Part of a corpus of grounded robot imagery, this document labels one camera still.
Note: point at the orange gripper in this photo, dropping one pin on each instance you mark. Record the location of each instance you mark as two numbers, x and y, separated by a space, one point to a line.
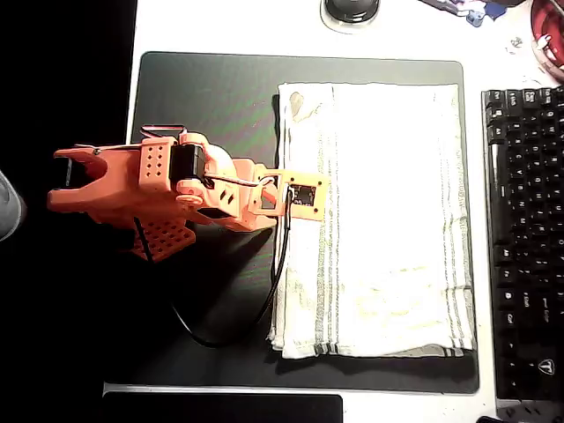
263 221

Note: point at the white striped towel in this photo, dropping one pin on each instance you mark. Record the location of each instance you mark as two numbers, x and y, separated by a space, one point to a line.
388 220

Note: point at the small black corner object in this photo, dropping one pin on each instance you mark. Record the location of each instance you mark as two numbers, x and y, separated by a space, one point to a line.
487 419

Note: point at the black keyboard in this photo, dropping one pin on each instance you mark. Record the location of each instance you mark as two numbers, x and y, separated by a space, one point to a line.
529 242

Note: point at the grey rounded soft object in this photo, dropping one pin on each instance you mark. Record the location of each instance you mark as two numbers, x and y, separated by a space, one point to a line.
9 207

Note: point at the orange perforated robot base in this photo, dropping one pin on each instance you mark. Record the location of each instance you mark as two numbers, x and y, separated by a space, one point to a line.
167 240

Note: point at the black desk mat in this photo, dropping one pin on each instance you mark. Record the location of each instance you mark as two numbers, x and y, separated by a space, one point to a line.
211 101

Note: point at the small blue object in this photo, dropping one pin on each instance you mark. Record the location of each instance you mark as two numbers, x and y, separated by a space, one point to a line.
475 18

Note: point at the dark blue object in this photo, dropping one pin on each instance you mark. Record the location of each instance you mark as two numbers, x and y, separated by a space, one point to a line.
495 9

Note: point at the black round device clear base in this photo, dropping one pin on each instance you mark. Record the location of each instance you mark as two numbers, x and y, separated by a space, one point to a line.
350 11

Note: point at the red bowl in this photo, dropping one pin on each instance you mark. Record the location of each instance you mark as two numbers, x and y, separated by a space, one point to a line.
551 39

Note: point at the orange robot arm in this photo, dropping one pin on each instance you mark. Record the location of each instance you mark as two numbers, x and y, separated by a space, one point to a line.
123 176

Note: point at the orange camera mount with board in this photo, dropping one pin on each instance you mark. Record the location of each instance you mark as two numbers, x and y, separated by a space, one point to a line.
304 212

